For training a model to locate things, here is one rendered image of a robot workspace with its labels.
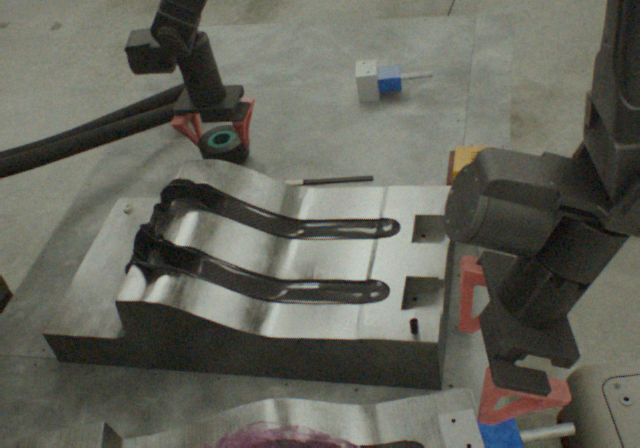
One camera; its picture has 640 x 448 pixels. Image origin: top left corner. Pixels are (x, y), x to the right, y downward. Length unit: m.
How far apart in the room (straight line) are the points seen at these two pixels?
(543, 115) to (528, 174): 2.15
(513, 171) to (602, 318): 1.54
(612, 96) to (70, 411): 0.76
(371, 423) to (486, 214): 0.37
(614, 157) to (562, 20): 2.71
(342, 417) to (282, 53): 0.90
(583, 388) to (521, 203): 1.07
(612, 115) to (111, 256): 0.76
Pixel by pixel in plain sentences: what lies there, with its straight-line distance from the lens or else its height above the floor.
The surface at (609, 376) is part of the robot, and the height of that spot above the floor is 0.28.
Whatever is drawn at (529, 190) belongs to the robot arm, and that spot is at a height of 1.21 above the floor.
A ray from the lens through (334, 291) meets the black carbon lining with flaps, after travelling 0.93.
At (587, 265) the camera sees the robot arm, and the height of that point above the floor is 1.14.
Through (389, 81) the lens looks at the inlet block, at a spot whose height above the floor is 0.83.
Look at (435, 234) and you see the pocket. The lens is 1.01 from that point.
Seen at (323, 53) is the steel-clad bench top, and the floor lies 0.80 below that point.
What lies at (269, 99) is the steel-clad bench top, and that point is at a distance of 1.43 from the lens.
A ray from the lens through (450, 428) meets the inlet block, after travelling 0.81.
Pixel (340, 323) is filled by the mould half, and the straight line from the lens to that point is 0.89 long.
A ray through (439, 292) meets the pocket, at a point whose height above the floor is 0.88.
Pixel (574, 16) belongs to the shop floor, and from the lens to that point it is 3.25.
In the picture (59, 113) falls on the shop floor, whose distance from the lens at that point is 3.24.
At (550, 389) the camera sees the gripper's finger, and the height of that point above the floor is 1.05.
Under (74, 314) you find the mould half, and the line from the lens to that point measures 1.05.
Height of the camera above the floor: 1.56
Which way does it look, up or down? 41 degrees down
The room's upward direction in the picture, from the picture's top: 12 degrees counter-clockwise
